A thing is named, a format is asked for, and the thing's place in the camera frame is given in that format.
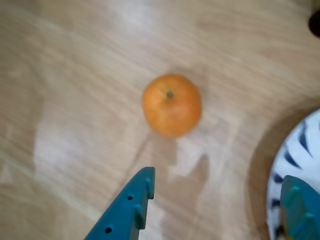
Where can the black stand leg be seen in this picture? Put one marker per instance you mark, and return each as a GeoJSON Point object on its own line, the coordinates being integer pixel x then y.
{"type": "Point", "coordinates": [315, 25]}

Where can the white plate blue leaf pattern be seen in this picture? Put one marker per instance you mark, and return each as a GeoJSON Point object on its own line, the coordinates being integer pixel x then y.
{"type": "Point", "coordinates": [297, 150]}

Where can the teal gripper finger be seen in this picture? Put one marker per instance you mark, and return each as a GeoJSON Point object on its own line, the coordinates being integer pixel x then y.
{"type": "Point", "coordinates": [302, 212]}
{"type": "Point", "coordinates": [120, 215]}

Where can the orange with green stem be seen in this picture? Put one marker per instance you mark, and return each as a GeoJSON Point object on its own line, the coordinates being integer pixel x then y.
{"type": "Point", "coordinates": [171, 107]}

